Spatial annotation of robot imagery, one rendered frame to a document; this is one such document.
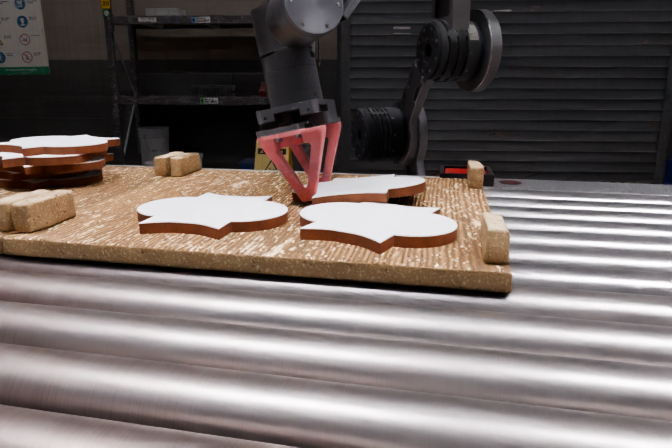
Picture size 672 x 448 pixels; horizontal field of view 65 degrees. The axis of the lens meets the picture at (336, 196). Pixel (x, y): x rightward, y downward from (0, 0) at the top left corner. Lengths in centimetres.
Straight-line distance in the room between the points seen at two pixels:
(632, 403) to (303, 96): 39
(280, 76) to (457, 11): 83
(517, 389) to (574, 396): 3
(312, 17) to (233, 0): 501
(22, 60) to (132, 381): 613
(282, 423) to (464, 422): 8
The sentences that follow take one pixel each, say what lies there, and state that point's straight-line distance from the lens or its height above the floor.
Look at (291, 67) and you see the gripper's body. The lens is 55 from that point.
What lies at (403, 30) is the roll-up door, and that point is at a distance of 526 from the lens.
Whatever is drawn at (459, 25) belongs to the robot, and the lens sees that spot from 133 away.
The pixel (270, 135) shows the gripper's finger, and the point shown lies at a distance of 52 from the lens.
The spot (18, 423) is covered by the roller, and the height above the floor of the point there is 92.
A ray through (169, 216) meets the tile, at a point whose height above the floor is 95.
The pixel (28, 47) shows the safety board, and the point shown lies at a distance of 634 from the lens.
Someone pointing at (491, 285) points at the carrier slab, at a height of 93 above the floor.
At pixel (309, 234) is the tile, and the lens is 43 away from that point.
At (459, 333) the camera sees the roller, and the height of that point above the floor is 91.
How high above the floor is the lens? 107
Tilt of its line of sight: 13 degrees down
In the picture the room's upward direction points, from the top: straight up
